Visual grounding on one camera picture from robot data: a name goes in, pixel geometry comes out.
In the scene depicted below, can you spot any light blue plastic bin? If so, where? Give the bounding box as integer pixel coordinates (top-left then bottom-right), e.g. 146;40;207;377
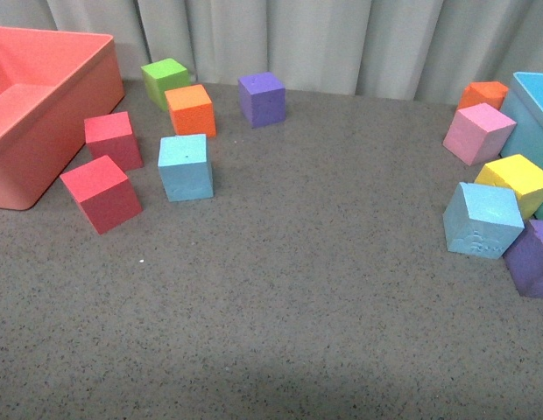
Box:
499;71;543;221

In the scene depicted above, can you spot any orange foam cube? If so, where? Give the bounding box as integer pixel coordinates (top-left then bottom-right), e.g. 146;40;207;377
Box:
165;84;217;137
457;80;509;110

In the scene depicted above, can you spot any red foam cube rear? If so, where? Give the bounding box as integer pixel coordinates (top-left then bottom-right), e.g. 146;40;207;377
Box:
84;111;144;172

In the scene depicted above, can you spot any light blue embossed foam cube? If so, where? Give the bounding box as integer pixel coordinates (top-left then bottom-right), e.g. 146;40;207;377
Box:
443;182;525;259

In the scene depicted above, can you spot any orange foam cube right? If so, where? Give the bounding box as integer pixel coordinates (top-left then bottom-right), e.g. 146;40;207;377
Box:
457;80;509;110

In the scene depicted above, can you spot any green foam cube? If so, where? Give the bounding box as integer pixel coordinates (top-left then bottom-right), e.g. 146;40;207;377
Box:
141;58;191;111

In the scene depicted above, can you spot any purple foam cube right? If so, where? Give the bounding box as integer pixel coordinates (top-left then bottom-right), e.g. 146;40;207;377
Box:
504;220;543;298

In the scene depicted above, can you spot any red foam cube front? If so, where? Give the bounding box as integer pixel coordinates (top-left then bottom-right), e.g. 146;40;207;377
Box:
60;156;143;235

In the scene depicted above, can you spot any pink plastic bin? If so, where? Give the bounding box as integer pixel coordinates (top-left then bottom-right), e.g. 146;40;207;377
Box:
0;26;124;210

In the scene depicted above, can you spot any pink foam cube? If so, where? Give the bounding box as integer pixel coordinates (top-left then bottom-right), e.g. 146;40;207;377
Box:
442;103;517;166

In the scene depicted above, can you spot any yellow foam cube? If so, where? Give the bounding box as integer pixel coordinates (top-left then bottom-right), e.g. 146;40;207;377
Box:
475;154;543;221

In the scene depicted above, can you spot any white curtain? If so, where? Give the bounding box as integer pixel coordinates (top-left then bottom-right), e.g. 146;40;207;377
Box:
0;1;543;104

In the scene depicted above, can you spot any purple foam cube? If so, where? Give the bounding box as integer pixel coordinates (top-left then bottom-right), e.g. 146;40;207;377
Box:
504;220;543;298
238;72;286;128

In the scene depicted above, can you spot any red foam cube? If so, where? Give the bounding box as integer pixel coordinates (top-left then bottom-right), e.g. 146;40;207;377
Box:
60;156;143;235
84;111;144;172

